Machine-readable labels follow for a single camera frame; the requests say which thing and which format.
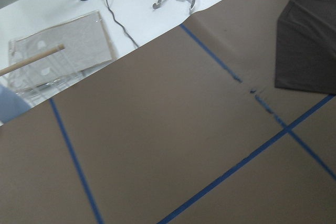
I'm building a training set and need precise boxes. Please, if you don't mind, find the brown t-shirt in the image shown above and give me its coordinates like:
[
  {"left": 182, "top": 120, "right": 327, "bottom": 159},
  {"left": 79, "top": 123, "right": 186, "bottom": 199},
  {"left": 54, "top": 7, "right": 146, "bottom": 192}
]
[{"left": 275, "top": 0, "right": 335, "bottom": 94}]

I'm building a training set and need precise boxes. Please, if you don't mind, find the wooden dowel stick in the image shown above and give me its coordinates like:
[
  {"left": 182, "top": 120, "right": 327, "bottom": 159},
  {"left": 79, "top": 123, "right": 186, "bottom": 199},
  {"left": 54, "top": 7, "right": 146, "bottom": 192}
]
[{"left": 1, "top": 44, "right": 65, "bottom": 77}]

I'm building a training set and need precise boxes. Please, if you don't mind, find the plastic bagged cardboard sheet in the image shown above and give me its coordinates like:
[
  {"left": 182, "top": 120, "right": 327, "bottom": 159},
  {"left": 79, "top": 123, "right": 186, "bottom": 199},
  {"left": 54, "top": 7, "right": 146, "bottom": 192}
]
[{"left": 5, "top": 11, "right": 117, "bottom": 92}]

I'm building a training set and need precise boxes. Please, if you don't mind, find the light blue cup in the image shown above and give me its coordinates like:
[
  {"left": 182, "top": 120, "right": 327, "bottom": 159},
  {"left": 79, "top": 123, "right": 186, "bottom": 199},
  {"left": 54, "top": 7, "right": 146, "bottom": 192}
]
[{"left": 1, "top": 85, "right": 31, "bottom": 124}]

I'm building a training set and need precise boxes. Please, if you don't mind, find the black power cable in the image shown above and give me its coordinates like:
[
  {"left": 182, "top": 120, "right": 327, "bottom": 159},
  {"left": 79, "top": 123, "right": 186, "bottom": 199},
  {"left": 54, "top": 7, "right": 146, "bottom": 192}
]
[{"left": 96, "top": 0, "right": 139, "bottom": 49}]

